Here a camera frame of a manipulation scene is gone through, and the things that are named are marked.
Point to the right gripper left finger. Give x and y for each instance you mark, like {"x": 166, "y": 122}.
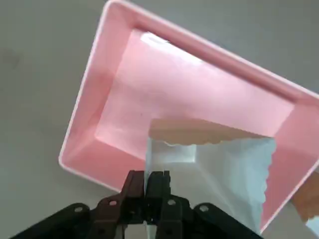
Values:
{"x": 107, "y": 214}

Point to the kraft paper carton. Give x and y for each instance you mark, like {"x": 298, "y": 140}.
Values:
{"x": 309, "y": 199}
{"x": 224, "y": 174}

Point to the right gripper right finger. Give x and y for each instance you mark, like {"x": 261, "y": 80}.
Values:
{"x": 179, "y": 216}

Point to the pink plastic tray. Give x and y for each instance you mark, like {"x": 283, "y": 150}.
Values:
{"x": 199, "y": 87}

